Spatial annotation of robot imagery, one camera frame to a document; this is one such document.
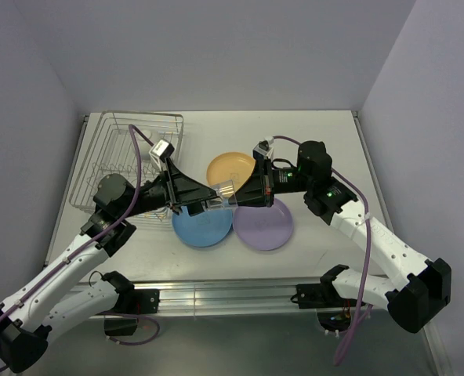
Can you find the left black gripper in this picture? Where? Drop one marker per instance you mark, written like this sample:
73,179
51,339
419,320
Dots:
179,189

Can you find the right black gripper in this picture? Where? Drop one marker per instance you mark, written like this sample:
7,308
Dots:
255,191

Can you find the clear glass cup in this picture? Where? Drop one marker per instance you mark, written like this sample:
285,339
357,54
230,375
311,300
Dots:
225,198

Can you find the blue plate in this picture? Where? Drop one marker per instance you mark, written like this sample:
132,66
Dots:
202,230

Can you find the white ceramic bowl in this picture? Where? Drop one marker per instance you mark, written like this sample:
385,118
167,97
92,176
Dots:
151,135

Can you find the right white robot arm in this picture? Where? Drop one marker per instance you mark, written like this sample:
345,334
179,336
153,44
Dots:
414,288

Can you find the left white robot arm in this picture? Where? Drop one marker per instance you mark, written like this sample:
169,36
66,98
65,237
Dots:
40,311

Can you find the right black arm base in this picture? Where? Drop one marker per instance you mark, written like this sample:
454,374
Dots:
321,296

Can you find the orange plate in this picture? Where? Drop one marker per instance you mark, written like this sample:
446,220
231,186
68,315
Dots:
232,167

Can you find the purple plate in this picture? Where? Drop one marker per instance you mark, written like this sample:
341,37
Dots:
266,228

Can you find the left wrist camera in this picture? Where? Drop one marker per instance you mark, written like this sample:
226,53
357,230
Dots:
161,150

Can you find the metal wire dish rack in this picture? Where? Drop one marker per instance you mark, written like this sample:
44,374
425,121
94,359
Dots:
110,150

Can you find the aluminium mounting rail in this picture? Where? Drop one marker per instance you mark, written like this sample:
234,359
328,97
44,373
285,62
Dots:
225,297

